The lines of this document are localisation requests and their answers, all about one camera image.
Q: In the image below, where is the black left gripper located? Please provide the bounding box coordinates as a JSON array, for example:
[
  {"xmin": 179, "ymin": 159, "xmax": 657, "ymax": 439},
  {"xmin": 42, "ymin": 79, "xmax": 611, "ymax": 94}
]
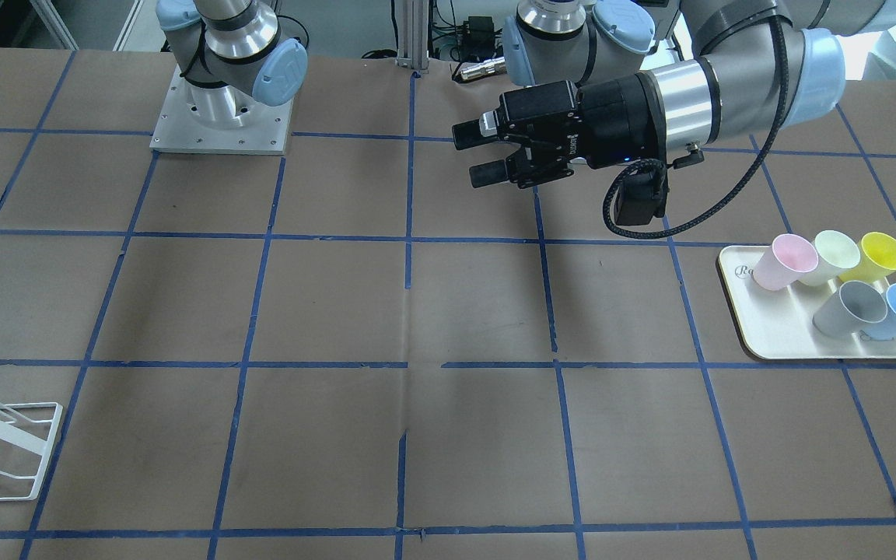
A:
[{"xmin": 451, "ymin": 73, "xmax": 667, "ymax": 189}]

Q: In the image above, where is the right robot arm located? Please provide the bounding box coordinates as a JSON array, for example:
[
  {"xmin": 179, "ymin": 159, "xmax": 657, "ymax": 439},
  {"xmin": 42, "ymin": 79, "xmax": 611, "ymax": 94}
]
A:
[{"xmin": 156, "ymin": 1, "xmax": 309, "ymax": 130}]

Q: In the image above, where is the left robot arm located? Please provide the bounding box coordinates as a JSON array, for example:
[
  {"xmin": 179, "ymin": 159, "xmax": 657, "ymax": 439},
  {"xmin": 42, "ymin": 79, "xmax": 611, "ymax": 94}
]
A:
[{"xmin": 452, "ymin": 1, "xmax": 896, "ymax": 188}]

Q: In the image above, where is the pink plastic cup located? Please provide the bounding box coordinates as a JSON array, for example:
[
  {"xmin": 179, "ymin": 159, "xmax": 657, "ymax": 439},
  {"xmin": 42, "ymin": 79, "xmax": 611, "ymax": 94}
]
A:
[{"xmin": 751, "ymin": 233, "xmax": 819, "ymax": 291}]

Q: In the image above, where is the pale green plastic cup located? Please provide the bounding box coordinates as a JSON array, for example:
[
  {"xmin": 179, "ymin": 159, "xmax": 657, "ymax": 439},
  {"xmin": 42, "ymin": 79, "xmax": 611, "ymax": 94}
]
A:
[{"xmin": 799, "ymin": 229, "xmax": 861, "ymax": 287}]

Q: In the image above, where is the grey plastic cup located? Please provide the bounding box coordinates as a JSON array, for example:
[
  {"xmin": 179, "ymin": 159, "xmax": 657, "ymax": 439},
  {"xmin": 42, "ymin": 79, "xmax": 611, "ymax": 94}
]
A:
[{"xmin": 812, "ymin": 280, "xmax": 888, "ymax": 339}]

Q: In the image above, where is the yellow plastic cup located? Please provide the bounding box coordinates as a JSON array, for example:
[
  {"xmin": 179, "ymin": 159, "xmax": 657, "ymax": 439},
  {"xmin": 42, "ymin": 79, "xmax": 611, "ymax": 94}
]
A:
[{"xmin": 837, "ymin": 233, "xmax": 896, "ymax": 283}]

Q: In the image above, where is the cream serving tray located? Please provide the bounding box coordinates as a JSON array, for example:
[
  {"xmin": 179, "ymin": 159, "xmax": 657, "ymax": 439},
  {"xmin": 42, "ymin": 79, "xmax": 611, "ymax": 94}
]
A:
[{"xmin": 717, "ymin": 245, "xmax": 896, "ymax": 359}]

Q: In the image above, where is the black braided camera cable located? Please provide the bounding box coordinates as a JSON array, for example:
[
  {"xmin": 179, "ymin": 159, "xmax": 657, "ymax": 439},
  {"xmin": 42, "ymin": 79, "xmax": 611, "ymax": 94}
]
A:
[{"xmin": 602, "ymin": 16, "xmax": 793, "ymax": 240}]

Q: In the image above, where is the aluminium frame post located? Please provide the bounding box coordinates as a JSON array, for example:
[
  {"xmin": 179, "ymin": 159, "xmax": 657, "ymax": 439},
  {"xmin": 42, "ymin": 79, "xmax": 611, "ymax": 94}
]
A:
[{"xmin": 392, "ymin": 0, "xmax": 432, "ymax": 75}]

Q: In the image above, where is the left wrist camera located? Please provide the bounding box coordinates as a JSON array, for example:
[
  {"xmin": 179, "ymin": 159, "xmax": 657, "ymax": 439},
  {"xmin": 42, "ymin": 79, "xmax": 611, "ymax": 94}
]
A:
[{"xmin": 613, "ymin": 159, "xmax": 669, "ymax": 226}]

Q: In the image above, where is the white wire cup rack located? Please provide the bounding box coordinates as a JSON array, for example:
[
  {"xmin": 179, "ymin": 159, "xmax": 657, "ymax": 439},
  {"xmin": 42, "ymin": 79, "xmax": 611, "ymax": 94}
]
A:
[{"xmin": 0, "ymin": 359, "xmax": 65, "ymax": 502}]

